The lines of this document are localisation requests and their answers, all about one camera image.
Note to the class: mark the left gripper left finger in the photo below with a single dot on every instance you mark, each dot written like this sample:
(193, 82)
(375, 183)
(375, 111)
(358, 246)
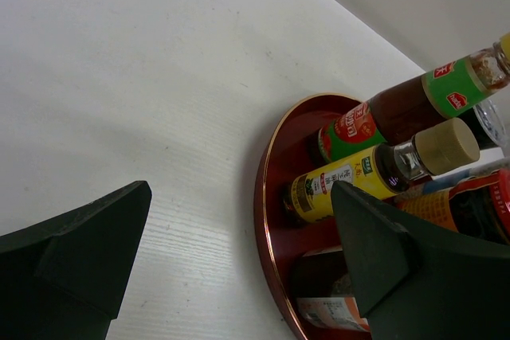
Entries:
(65, 277)

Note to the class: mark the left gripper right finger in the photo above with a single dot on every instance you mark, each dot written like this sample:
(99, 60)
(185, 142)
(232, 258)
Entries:
(416, 280)

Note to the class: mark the silver lid spice jar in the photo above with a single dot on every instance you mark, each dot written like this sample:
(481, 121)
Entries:
(322, 288)

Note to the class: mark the red lid sauce jar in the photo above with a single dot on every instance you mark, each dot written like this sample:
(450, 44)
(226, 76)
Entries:
(477, 207)

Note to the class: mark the small yellow label bottle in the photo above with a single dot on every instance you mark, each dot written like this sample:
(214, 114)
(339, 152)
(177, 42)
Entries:
(383, 171)

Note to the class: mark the green label sauce bottle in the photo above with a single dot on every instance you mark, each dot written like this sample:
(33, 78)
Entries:
(397, 113)

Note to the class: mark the white blue cylinder shaker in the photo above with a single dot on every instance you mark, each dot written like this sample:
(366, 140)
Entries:
(445, 182)

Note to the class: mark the grey cap salt grinder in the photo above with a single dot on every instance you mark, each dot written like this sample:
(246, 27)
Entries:
(488, 126)

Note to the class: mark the red round tray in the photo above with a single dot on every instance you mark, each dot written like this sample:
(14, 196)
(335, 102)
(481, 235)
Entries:
(280, 241)

